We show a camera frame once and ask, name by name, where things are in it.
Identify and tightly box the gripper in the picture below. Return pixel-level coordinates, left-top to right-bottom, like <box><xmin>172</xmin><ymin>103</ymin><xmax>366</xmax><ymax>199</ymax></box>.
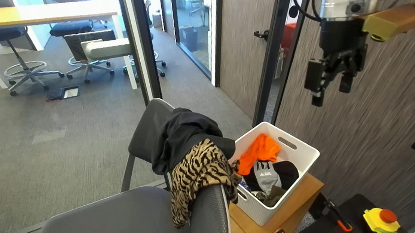
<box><xmin>302</xmin><ymin>15</ymin><xmax>371</xmax><ymax>111</ymax></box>

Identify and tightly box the black shirt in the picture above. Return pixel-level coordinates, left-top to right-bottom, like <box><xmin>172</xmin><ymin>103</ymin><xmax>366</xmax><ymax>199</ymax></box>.
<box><xmin>241</xmin><ymin>157</ymin><xmax>301</xmax><ymax>197</ymax></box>

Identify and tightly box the white plastic basket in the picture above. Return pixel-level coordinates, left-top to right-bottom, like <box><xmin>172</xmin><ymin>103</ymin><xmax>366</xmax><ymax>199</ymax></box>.
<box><xmin>225</xmin><ymin>119</ymin><xmax>323</xmax><ymax>231</ymax></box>

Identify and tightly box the dark grey chair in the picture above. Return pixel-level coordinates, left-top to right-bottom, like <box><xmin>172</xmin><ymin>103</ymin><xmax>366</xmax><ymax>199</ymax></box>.
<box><xmin>121</xmin><ymin>95</ymin><xmax>180</xmax><ymax>197</ymax></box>

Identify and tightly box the grey mesh chair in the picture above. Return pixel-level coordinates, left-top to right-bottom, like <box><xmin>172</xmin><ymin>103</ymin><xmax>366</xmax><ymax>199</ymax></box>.
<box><xmin>39</xmin><ymin>169</ymin><xmax>236</xmax><ymax>233</ymax></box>

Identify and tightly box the wooden door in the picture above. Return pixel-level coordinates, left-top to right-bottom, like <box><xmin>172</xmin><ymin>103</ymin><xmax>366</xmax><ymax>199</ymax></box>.
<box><xmin>210</xmin><ymin>0</ymin><xmax>283</xmax><ymax>125</ymax></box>

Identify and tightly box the orange cloth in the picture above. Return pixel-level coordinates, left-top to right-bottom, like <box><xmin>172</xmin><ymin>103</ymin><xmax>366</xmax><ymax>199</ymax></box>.
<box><xmin>237</xmin><ymin>131</ymin><xmax>283</xmax><ymax>179</ymax></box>

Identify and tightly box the grey printed cloth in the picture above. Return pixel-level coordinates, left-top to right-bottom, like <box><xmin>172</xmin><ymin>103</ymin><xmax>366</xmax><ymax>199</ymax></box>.
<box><xmin>250</xmin><ymin>159</ymin><xmax>285</xmax><ymax>195</ymax></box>

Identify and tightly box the olive green cloth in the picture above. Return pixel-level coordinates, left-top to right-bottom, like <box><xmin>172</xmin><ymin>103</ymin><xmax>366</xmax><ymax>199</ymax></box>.
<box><xmin>253</xmin><ymin>184</ymin><xmax>288</xmax><ymax>209</ymax></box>

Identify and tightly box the dark waste bin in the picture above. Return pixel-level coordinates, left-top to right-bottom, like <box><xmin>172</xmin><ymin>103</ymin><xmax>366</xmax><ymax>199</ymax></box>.
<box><xmin>178</xmin><ymin>25</ymin><xmax>200</xmax><ymax>52</ymax></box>

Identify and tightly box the yellow emergency stop button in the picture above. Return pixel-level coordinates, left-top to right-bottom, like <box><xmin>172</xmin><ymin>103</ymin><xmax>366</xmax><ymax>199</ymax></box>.
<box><xmin>361</xmin><ymin>206</ymin><xmax>403</xmax><ymax>233</ymax></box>

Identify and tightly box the black cloth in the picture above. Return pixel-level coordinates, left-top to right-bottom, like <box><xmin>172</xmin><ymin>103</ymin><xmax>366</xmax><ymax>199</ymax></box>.
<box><xmin>150</xmin><ymin>105</ymin><xmax>239</xmax><ymax>182</ymax></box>

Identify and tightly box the leopard print cloth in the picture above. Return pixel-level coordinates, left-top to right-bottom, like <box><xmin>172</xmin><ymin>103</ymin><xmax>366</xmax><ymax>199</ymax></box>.
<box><xmin>167</xmin><ymin>135</ymin><xmax>245</xmax><ymax>233</ymax></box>

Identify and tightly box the group of office chairs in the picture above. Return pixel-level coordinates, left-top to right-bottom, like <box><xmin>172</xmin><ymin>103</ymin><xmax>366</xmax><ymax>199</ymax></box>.
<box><xmin>0</xmin><ymin>0</ymin><xmax>173</xmax><ymax>110</ymax></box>

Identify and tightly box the black floor panel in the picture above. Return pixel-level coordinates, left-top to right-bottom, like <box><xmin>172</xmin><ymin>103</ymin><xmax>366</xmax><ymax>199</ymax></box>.
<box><xmin>45</xmin><ymin>83</ymin><xmax>81</xmax><ymax>105</ymax></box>

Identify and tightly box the wooden top meeting table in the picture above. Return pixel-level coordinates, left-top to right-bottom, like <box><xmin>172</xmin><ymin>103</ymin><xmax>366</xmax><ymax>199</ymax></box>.
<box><xmin>0</xmin><ymin>0</ymin><xmax>147</xmax><ymax>137</ymax></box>

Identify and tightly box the black door handle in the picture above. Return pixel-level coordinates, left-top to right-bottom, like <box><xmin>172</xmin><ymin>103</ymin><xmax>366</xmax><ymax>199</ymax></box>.
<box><xmin>253</xmin><ymin>29</ymin><xmax>270</xmax><ymax>41</ymax></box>

